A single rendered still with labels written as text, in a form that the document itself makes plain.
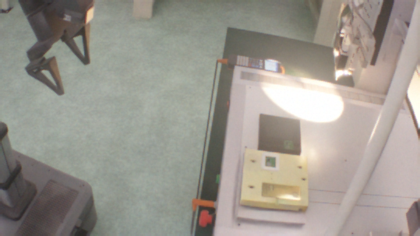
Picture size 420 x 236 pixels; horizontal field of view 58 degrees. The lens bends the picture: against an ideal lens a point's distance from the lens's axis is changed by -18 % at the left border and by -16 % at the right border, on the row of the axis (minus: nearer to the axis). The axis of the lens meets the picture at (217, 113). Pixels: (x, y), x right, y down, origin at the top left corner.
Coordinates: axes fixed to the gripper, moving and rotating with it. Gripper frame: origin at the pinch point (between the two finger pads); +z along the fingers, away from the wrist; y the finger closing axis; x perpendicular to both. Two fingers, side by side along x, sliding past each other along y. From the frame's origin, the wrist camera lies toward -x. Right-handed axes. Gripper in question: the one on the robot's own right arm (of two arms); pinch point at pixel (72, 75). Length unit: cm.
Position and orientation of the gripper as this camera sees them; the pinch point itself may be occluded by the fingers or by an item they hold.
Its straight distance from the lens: 77.3
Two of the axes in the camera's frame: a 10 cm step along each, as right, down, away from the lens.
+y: 2.7, -6.0, 7.5
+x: -8.9, 1.5, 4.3
